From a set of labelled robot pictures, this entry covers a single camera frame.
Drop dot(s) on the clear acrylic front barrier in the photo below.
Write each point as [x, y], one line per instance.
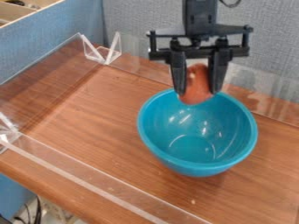
[135, 200]

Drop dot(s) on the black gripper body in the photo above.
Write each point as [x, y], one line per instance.
[199, 36]

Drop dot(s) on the wooden shelf box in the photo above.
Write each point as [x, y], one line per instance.
[15, 10]

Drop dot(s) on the clear acrylic back barrier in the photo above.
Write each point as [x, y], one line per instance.
[270, 95]

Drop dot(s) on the clear acrylic corner bracket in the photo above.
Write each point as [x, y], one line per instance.
[105, 55]

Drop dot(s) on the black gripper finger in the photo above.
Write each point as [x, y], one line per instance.
[218, 67]
[179, 72]

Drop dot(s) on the clear acrylic barrier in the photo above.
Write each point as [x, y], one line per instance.
[270, 95]
[135, 200]

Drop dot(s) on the blue plastic bowl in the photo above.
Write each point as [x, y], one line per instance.
[198, 140]

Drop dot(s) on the brown cap toy mushroom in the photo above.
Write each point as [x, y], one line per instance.
[198, 88]

